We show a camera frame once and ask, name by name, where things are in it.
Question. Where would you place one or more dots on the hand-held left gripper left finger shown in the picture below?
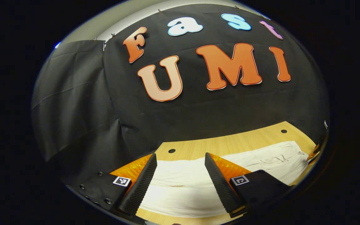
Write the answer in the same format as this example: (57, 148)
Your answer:
(141, 187)

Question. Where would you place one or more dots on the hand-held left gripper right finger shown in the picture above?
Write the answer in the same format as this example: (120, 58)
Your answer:
(219, 187)

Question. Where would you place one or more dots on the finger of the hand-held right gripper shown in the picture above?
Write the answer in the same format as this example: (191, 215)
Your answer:
(314, 153)

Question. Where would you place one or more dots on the white jeans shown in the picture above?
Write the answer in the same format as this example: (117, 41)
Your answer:
(183, 184)

